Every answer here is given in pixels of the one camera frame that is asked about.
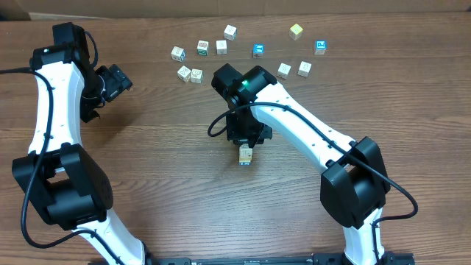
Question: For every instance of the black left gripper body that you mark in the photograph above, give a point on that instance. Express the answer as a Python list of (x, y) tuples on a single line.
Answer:
[(120, 79)]

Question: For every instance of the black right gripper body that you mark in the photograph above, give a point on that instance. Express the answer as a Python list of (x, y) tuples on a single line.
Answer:
[(246, 136)]

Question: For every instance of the red side L block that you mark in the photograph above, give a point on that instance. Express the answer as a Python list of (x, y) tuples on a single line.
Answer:
[(245, 152)]

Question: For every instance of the yellow letter K block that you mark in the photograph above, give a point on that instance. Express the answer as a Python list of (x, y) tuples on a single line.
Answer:
[(245, 159)]

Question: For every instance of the green side violin block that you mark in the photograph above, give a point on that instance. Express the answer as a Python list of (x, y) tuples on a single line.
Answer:
[(283, 71)]

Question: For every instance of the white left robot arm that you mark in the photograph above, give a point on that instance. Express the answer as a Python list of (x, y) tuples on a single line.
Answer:
[(59, 178)]

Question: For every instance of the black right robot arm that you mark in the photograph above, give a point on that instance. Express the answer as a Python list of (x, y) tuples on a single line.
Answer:
[(353, 186)]

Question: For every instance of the plain white wooden block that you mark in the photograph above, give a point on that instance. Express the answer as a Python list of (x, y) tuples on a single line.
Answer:
[(197, 75)]

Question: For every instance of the blue top picture block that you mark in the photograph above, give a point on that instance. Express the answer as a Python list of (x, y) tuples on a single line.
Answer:
[(258, 50)]

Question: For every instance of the yellow side picture block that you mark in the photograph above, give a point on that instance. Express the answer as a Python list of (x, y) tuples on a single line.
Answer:
[(184, 73)]

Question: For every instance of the ice cream picture block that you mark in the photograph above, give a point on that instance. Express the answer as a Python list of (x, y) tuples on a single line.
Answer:
[(221, 47)]

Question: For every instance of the car picture wooden block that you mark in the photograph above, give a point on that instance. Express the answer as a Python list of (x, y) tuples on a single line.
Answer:
[(178, 54)]

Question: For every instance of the red side picture block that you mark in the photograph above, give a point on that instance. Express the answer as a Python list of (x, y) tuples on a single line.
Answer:
[(304, 69)]

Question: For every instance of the green letter B block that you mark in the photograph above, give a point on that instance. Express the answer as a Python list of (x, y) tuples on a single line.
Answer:
[(202, 47)]

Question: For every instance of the far white wooden block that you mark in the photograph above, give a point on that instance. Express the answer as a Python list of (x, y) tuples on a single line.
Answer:
[(230, 32)]

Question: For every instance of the yellow top wooden block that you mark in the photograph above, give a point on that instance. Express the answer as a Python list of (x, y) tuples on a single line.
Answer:
[(295, 32)]

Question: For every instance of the blue top far block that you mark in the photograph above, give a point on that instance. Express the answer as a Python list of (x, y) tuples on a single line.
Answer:
[(320, 47)]

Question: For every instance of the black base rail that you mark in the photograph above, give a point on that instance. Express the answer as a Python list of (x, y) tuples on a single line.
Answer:
[(315, 259)]

